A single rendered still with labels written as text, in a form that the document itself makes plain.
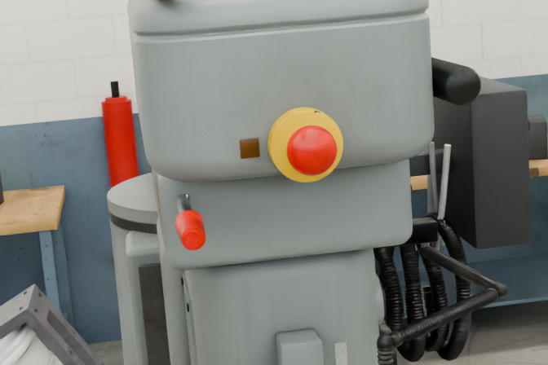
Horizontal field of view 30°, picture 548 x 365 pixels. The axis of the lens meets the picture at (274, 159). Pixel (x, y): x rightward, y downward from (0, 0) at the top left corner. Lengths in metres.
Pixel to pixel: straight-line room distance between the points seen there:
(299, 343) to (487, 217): 0.45
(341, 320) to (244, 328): 0.10
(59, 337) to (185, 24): 0.27
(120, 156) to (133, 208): 3.62
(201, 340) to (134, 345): 0.51
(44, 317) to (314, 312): 0.37
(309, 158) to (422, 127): 0.13
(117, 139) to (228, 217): 4.22
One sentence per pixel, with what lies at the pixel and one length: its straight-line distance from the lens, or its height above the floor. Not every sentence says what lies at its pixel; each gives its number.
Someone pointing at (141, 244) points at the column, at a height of 1.53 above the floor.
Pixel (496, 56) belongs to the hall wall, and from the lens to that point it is 5.63.
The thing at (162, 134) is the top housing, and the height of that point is 1.77.
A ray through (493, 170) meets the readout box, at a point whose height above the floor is 1.62.
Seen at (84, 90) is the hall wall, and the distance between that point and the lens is 5.28.
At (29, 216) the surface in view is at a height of 0.88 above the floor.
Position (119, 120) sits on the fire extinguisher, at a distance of 5.15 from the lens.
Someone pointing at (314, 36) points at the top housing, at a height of 1.85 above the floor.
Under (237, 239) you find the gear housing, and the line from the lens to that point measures 0.96.
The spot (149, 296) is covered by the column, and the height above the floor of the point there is 1.45.
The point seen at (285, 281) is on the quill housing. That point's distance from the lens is 1.01.
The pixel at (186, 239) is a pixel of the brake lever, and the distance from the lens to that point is 0.81.
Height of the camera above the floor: 1.91
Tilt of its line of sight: 11 degrees down
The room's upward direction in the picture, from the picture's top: 4 degrees counter-clockwise
